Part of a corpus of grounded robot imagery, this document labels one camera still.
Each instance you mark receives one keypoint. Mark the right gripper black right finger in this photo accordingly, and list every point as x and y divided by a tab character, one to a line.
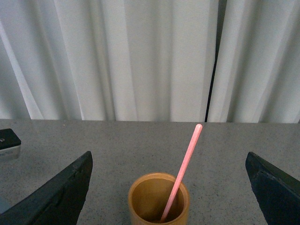
277	193

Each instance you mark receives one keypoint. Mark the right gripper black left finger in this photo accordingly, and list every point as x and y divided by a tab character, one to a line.
59	201

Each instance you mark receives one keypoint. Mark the pink chopstick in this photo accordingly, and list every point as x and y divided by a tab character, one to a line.
183	168

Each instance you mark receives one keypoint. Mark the round bamboo chopstick holder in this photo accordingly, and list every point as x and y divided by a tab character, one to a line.
148	196

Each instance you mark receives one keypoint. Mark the black and silver device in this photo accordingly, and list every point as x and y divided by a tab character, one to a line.
10	145

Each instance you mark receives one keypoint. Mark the white pleated curtain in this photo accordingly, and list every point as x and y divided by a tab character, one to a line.
150	60

